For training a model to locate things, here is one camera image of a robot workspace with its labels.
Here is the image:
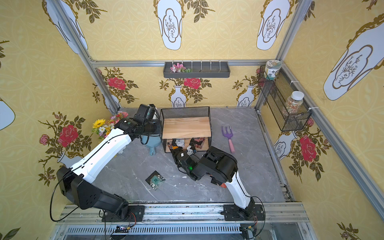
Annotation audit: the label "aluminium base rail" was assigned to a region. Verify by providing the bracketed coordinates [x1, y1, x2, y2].
[50, 202, 317, 240]

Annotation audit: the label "shelf tea bags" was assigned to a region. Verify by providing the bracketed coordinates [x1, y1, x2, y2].
[164, 138, 210, 153]

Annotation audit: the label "green tea bag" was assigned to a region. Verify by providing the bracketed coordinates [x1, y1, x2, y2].
[146, 171, 166, 190]

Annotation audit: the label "clear jar white lid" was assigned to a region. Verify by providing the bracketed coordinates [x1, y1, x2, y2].
[283, 91, 305, 118]

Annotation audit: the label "purple garden fork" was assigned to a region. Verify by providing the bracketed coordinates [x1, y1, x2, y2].
[221, 126, 235, 153]

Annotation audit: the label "black wire wall basket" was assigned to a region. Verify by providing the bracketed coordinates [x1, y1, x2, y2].
[255, 66, 312, 132]

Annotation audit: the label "white lidded printed jar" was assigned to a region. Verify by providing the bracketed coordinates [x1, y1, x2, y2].
[264, 60, 282, 81]

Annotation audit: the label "colourful artificial flower bouquet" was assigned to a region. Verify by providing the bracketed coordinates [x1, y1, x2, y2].
[92, 111, 128, 140]

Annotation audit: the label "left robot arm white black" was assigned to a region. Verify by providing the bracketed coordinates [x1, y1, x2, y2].
[57, 105, 162, 214]

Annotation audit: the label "small pink flowers in tray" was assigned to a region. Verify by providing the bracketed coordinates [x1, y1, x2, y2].
[170, 63, 192, 73]

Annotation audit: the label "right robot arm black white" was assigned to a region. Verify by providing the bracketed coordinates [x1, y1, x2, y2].
[171, 147, 266, 221]

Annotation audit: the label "black wire mesh shelf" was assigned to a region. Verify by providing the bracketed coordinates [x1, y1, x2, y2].
[160, 107, 212, 152]

